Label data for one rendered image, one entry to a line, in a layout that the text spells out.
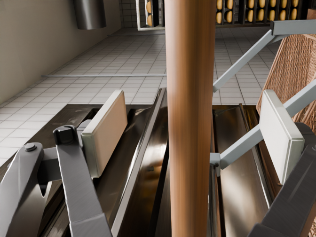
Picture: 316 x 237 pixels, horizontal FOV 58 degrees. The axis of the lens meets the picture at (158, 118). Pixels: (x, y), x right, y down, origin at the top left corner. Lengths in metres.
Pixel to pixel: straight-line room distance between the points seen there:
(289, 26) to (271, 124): 0.88
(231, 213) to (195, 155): 0.91
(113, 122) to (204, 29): 0.08
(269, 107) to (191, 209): 0.10
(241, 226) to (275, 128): 0.89
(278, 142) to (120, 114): 0.11
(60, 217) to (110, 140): 0.96
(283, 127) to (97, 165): 0.11
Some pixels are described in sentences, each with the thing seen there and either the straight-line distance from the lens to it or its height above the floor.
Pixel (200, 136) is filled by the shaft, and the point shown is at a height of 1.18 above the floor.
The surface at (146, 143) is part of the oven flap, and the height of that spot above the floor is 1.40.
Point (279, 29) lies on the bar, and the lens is 1.05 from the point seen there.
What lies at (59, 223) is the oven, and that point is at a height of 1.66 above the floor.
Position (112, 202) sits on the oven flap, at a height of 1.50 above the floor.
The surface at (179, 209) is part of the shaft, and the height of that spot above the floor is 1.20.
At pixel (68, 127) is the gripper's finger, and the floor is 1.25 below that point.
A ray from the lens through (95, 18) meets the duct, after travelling 3.29.
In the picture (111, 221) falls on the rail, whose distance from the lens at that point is 0.86.
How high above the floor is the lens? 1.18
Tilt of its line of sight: 8 degrees up
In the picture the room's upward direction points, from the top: 89 degrees counter-clockwise
